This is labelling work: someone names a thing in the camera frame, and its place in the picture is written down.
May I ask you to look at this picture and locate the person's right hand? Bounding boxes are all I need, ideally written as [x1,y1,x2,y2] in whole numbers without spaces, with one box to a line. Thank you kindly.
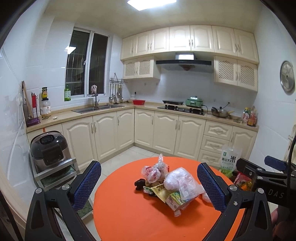
[271,206,295,240]

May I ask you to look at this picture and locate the hanging utensil rack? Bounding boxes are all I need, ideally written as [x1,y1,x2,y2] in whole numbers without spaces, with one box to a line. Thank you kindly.
[109,73,127,104]

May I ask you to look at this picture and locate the gas stove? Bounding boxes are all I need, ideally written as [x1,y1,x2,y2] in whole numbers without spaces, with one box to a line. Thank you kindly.
[158,100,206,115]

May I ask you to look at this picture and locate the red plastic basin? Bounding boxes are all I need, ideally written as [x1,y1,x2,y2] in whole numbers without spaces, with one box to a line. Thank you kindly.
[132,99,145,105]

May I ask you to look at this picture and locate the condiment bottles group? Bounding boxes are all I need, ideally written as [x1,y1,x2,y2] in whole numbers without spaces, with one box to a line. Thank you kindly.
[242,106,257,127]

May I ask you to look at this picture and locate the green white rice bag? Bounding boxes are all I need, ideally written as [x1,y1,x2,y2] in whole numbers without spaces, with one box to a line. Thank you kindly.
[219,145,242,178]

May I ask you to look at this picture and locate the cream upper cabinets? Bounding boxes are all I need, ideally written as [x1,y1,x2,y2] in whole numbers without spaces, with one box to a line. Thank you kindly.
[120,25,259,91]

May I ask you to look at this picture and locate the red rice bag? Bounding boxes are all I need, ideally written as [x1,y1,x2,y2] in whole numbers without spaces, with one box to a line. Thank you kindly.
[234,173,252,191]

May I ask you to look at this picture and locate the black range hood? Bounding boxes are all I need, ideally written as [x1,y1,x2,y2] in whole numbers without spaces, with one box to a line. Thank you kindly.
[156,53,214,73]

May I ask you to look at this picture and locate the kitchen window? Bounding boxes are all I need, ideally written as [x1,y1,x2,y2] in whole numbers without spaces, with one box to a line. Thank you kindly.
[65,28,109,97]

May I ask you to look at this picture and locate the dark brown food scrap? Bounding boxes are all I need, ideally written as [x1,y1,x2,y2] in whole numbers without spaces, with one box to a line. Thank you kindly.
[134,178,145,191]

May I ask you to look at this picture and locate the steel sink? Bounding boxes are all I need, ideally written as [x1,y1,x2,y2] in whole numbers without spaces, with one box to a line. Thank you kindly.
[72,104,124,114]

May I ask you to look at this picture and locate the cream cabinets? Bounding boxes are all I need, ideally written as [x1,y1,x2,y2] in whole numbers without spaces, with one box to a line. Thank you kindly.
[120,25,259,91]
[27,106,258,170]

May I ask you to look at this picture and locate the black rice cooker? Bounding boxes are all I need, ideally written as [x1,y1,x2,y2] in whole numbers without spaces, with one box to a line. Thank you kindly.
[30,131,71,172]

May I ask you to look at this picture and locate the metal step rack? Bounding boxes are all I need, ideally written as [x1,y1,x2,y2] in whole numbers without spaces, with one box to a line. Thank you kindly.
[30,157,94,220]

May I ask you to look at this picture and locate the cream lower cabinets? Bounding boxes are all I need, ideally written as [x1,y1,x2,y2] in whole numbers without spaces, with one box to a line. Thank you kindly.
[27,106,258,170]

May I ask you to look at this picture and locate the yellow snack wrapper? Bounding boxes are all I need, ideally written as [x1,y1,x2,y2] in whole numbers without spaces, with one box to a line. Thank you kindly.
[151,184,173,203]

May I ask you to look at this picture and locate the large clear jar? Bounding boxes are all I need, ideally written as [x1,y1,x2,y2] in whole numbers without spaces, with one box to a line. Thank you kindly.
[40,98,51,118]

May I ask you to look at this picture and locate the green white milk carton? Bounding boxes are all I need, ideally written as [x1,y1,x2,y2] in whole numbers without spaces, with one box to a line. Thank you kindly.
[165,192,186,217]

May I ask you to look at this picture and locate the green electric hot pot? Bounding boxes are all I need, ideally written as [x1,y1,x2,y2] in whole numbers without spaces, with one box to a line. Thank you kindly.
[185,96,203,108]

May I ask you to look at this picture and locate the steel wok pan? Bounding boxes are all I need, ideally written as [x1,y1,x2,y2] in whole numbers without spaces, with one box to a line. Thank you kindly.
[211,103,234,118]

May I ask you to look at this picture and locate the green dish soap bottle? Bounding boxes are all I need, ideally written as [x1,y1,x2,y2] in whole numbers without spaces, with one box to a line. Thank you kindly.
[64,85,71,101]

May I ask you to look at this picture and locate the red-printed clear plastic bag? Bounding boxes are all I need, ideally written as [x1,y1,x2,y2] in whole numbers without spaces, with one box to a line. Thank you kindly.
[141,154,170,184]

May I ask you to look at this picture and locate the wooden cutting board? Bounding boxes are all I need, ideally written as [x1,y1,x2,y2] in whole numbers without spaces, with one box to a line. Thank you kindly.
[22,81,34,119]

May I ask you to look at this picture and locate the ceiling light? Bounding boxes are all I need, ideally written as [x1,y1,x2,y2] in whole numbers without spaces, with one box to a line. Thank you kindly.
[127,0,177,11]

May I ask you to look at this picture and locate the kitchen faucet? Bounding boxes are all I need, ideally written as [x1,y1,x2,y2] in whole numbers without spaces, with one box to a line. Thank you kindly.
[87,85,99,109]

